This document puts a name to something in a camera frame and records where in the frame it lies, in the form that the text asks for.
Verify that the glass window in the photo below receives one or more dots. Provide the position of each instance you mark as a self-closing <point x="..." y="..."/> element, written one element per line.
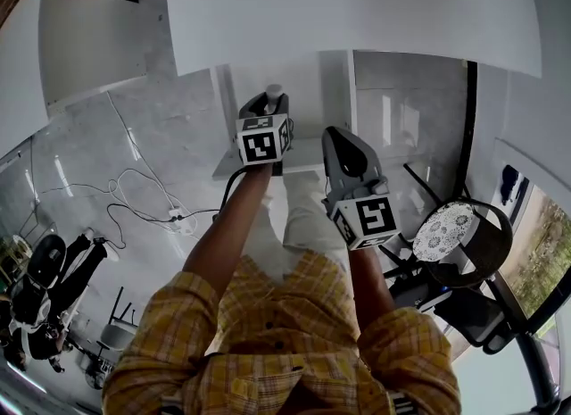
<point x="544" y="252"/>

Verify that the white desk with hutch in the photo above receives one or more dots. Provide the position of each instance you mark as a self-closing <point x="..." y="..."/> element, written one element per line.
<point x="357" y="2"/>

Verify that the small white cylindrical object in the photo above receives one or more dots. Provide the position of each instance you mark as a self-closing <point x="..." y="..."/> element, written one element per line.
<point x="274" y="92"/>

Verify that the black exercise machine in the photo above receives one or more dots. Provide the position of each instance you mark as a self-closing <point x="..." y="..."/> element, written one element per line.
<point x="44" y="270"/>

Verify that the black round-back chair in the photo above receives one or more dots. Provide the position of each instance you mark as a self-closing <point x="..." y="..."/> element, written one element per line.
<point x="490" y="248"/>

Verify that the person's left forearm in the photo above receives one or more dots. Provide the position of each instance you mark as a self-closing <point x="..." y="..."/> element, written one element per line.
<point x="227" y="243"/>

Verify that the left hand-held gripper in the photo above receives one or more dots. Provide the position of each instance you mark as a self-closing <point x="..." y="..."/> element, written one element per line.
<point x="263" y="145"/>

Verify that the white trousers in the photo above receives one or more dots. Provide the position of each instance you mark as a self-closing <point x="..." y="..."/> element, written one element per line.
<point x="308" y="212"/>

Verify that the black mesh office chair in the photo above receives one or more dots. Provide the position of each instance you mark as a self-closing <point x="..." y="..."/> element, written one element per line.
<point x="473" y="315"/>

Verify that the yellow plaid shirt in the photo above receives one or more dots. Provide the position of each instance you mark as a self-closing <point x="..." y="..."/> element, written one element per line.
<point x="276" y="351"/>

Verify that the floral seat cushion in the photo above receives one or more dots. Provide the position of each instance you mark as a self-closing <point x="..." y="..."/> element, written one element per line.
<point x="444" y="234"/>

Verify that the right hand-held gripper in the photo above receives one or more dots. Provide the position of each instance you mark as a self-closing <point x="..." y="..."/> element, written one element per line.
<point x="374" y="217"/>

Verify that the white side cabinet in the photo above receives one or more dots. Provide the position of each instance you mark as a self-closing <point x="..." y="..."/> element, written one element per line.
<point x="89" y="38"/>

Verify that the white power strip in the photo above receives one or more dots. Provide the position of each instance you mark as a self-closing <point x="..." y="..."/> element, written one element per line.
<point x="180" y="219"/>

